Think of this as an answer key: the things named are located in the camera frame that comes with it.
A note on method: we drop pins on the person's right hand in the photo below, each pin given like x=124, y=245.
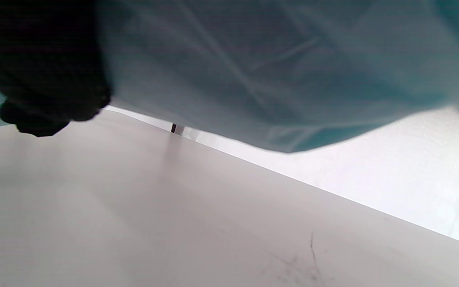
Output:
x=34, y=59

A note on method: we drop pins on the light blue gift wrapping paper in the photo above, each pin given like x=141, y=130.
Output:
x=253, y=59

